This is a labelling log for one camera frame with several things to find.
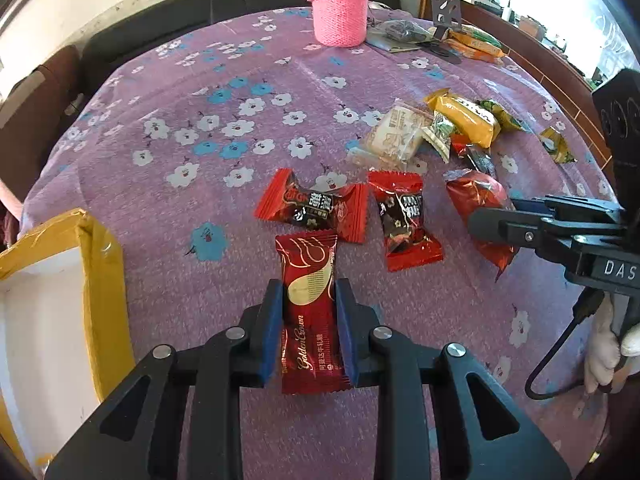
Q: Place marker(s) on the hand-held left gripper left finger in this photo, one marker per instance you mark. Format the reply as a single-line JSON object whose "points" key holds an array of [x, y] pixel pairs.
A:
{"points": [[272, 332]]}

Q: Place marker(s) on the person's right hand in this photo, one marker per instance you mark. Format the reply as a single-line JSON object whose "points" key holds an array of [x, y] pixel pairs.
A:
{"points": [[602, 355]]}

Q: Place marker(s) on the dark red chocolate packet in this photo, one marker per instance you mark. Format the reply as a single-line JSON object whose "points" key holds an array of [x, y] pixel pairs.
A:
{"points": [[307, 305]]}

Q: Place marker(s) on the pink bottle with knitted sleeve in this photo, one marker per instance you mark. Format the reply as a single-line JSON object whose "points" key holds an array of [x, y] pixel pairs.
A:
{"points": [[340, 10]]}

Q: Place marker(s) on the clear beige cracker packet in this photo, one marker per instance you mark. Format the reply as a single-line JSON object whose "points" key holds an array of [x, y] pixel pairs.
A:
{"points": [[395, 132]]}

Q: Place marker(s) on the orange biscuit packet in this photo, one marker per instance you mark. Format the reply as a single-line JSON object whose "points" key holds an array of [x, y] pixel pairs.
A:
{"points": [[477, 51], [475, 35]]}

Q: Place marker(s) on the purple floral tablecloth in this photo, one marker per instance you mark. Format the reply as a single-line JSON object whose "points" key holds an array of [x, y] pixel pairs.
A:
{"points": [[225, 270]]}

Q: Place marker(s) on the shiny red snack packet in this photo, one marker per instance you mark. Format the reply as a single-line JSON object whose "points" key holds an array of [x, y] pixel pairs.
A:
{"points": [[477, 192]]}

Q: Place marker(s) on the small red black candy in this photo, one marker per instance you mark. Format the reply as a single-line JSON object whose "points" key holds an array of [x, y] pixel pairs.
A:
{"points": [[475, 157]]}

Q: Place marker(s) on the wide red black candy packet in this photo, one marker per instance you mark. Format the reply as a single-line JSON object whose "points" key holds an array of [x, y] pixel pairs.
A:
{"points": [[305, 205]]}

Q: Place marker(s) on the yellow cardboard box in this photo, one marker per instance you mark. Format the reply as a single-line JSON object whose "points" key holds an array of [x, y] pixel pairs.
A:
{"points": [[100, 285]]}

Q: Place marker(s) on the green white snack packet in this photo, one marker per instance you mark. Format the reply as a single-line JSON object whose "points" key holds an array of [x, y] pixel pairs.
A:
{"points": [[440, 132]]}

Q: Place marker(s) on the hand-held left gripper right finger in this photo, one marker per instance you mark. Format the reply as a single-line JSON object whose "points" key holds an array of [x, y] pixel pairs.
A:
{"points": [[346, 332]]}

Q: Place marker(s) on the black sofa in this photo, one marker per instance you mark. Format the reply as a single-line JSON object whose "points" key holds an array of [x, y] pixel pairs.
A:
{"points": [[150, 25]]}

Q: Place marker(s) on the black phone stand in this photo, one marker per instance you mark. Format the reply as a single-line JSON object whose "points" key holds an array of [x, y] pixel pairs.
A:
{"points": [[445, 10]]}

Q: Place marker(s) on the small olive yellow snack packet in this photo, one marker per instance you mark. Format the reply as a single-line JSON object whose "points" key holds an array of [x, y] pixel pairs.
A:
{"points": [[556, 144]]}

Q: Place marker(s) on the brown cushion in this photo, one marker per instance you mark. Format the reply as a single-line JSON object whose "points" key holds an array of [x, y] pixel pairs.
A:
{"points": [[35, 110]]}

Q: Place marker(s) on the clear bag with dark contents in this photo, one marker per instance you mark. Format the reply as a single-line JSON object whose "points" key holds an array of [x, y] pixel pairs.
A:
{"points": [[400, 32]]}

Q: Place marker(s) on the green yellow snack packet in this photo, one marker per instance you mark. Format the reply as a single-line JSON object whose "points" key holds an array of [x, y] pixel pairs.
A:
{"points": [[507, 115]]}

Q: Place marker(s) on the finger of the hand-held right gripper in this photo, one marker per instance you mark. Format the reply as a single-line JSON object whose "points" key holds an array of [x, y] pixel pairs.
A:
{"points": [[565, 206], [510, 230]]}

